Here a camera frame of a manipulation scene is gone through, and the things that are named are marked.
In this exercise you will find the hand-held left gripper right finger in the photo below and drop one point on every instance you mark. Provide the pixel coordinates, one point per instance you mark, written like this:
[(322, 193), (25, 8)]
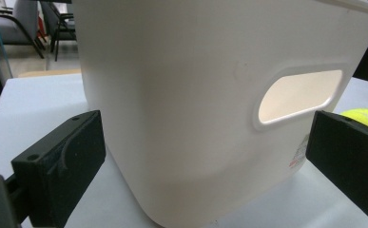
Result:
[(349, 158)]

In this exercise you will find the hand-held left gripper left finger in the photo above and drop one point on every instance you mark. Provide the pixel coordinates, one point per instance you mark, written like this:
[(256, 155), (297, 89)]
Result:
[(54, 164)]

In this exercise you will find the yellow tennis ball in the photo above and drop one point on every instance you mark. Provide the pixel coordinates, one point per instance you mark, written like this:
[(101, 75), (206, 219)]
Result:
[(357, 114)]

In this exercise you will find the white plastic storage bin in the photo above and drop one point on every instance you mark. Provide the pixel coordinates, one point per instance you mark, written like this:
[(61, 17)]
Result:
[(178, 95)]

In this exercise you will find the wooden table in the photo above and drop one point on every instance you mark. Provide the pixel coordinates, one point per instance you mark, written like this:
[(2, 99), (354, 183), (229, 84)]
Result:
[(45, 73)]

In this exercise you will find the grey padded chair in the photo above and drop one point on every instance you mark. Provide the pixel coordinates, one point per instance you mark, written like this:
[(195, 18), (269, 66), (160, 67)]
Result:
[(20, 22)]

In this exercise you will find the black frame chair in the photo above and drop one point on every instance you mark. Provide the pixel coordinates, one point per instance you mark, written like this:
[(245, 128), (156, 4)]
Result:
[(62, 28)]

